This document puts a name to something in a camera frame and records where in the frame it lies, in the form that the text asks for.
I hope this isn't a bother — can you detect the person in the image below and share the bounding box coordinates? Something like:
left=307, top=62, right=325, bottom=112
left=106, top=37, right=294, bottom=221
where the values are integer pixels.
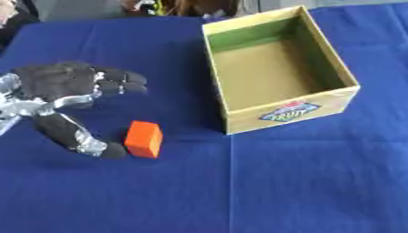
left=0, top=0, right=42, bottom=53

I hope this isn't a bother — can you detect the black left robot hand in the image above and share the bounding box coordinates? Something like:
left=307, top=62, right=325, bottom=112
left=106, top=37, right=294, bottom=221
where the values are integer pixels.
left=11, top=60, right=150, bottom=160

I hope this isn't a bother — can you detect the orange rectangular block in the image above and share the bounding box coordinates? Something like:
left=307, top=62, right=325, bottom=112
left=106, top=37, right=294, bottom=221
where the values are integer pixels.
left=122, top=120, right=165, bottom=159

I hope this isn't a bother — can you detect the tan cardboard box green inside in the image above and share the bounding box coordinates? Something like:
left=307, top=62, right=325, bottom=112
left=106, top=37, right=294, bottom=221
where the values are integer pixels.
left=200, top=5, right=362, bottom=136

